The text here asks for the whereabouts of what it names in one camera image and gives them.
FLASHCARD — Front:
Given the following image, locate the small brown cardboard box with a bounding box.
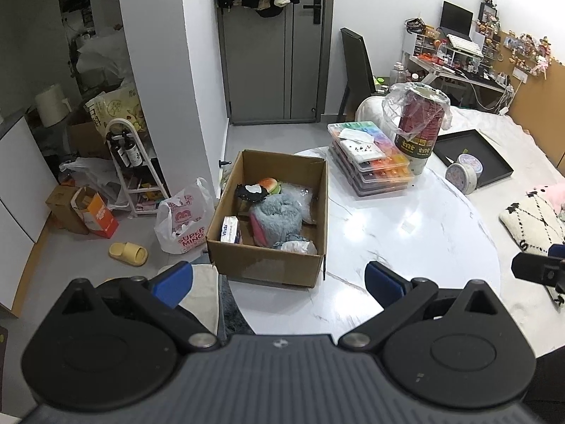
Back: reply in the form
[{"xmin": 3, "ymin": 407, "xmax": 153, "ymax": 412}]
[{"xmin": 45, "ymin": 184, "xmax": 91, "ymax": 235}]

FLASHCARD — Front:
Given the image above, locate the white keyboard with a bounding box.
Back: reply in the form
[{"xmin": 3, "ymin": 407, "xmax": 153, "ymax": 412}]
[{"xmin": 446, "ymin": 34, "xmax": 484, "ymax": 58}]

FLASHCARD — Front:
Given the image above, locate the grey door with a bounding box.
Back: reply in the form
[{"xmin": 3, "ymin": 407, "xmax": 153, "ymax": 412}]
[{"xmin": 216, "ymin": 0, "xmax": 336, "ymax": 125}]

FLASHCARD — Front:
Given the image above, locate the white cloth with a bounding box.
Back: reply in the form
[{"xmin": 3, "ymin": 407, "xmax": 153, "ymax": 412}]
[{"xmin": 280, "ymin": 239, "xmax": 319, "ymax": 255}]

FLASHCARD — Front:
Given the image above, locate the white card pack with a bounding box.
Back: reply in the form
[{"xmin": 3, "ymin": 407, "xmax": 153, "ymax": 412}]
[{"xmin": 342, "ymin": 137, "xmax": 386, "ymax": 162}]

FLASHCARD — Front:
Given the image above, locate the red canister in plastic bag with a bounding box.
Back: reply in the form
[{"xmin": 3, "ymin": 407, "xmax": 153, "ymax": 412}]
[{"xmin": 382, "ymin": 83, "xmax": 453, "ymax": 175}]

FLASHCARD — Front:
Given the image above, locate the black door lock handle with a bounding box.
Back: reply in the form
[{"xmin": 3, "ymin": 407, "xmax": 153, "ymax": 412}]
[{"xmin": 302, "ymin": 0, "xmax": 323, "ymax": 25}]

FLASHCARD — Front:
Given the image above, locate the large brown storage box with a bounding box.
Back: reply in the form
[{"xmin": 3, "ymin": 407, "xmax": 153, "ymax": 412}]
[{"xmin": 66, "ymin": 110, "xmax": 111, "ymax": 160}]

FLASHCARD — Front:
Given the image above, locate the dark bottle white label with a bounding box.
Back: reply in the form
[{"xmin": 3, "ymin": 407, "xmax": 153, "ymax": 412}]
[
  {"xmin": 110, "ymin": 139, "xmax": 129, "ymax": 169},
  {"xmin": 124, "ymin": 135, "xmax": 142, "ymax": 166}
]

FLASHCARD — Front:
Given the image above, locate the blue fluffy towel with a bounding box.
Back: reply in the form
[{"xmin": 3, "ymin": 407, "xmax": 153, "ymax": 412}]
[{"xmin": 249, "ymin": 192, "xmax": 305, "ymax": 248}]

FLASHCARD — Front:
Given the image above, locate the cork board with figurines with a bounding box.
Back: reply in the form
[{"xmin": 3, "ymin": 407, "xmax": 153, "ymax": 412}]
[{"xmin": 492, "ymin": 31, "xmax": 565, "ymax": 169}]

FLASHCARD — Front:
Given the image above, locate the white black patterned cushion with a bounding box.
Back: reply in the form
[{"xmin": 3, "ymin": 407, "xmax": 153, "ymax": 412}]
[{"xmin": 499, "ymin": 194, "xmax": 565, "ymax": 305}]

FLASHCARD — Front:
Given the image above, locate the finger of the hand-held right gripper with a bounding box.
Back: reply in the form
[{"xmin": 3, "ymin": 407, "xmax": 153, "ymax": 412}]
[{"xmin": 511, "ymin": 244, "xmax": 565, "ymax": 294}]

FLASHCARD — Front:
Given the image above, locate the white round appliance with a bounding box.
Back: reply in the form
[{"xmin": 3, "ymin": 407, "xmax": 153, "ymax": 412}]
[{"xmin": 35, "ymin": 83, "xmax": 71, "ymax": 128}]

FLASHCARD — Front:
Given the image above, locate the white plastic shopping bag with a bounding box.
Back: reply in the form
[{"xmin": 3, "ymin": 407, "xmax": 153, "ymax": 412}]
[{"xmin": 154, "ymin": 177, "xmax": 215, "ymax": 255}]

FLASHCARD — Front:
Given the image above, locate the white desk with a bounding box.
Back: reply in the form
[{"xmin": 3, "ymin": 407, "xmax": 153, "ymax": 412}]
[{"xmin": 408, "ymin": 53, "xmax": 515, "ymax": 98}]

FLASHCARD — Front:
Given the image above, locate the clear plastic floor bag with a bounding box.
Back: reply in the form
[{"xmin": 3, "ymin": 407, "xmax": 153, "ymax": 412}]
[{"xmin": 59, "ymin": 157, "xmax": 129, "ymax": 210}]

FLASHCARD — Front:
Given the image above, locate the yellow slipper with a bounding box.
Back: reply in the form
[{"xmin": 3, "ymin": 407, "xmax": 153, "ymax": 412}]
[{"xmin": 109, "ymin": 242, "xmax": 148, "ymax": 266}]

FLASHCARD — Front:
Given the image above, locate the white fabric tote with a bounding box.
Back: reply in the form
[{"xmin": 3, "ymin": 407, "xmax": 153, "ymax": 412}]
[{"xmin": 156, "ymin": 263, "xmax": 220, "ymax": 336}]

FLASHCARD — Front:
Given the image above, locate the yellow printed bag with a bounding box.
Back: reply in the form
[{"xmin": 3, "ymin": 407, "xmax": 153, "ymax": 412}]
[{"xmin": 85, "ymin": 86, "xmax": 146, "ymax": 142}]

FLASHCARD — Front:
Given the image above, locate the blue tissue pack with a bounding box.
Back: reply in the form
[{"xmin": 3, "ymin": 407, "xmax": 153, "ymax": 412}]
[{"xmin": 221, "ymin": 216, "xmax": 243, "ymax": 245}]

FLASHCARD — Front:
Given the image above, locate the white cabinet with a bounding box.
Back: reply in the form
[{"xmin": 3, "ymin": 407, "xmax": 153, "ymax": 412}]
[{"xmin": 0, "ymin": 110, "xmax": 60, "ymax": 319}]

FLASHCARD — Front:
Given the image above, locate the black tray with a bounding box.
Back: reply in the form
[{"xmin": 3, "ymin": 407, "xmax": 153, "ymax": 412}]
[{"xmin": 433, "ymin": 129, "xmax": 515, "ymax": 190}]

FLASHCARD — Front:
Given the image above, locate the orange carton box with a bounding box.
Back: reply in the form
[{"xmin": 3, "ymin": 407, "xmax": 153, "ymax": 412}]
[{"xmin": 71, "ymin": 185, "xmax": 120, "ymax": 240}]

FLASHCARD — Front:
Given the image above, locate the black laptop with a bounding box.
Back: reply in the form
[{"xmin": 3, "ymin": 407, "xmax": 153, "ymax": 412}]
[{"xmin": 440, "ymin": 1, "xmax": 475, "ymax": 40}]

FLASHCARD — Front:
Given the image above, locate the white metal rack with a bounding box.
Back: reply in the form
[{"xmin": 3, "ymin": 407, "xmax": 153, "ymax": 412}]
[{"xmin": 105, "ymin": 118, "xmax": 171, "ymax": 217}]

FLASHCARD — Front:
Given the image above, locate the round white tin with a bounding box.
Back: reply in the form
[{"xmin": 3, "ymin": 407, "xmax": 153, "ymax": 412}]
[{"xmin": 445, "ymin": 153, "xmax": 484, "ymax": 194}]

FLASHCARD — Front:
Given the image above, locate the pink plush toy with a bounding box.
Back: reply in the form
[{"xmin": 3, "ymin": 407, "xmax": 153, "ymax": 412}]
[{"xmin": 526, "ymin": 182, "xmax": 565, "ymax": 213}]

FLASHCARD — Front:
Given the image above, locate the colourful plastic organizer box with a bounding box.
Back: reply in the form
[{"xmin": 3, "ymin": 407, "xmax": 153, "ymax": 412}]
[
  {"xmin": 331, "ymin": 150, "xmax": 413, "ymax": 186},
  {"xmin": 327, "ymin": 120, "xmax": 410, "ymax": 175},
  {"xmin": 351, "ymin": 172, "xmax": 416, "ymax": 198}
]

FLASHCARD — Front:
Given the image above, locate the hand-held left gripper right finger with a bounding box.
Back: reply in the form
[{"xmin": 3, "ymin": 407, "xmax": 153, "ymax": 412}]
[{"xmin": 338, "ymin": 260, "xmax": 501, "ymax": 354}]

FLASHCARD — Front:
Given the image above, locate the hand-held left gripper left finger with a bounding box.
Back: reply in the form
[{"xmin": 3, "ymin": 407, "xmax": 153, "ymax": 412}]
[{"xmin": 53, "ymin": 260, "xmax": 221, "ymax": 354}]

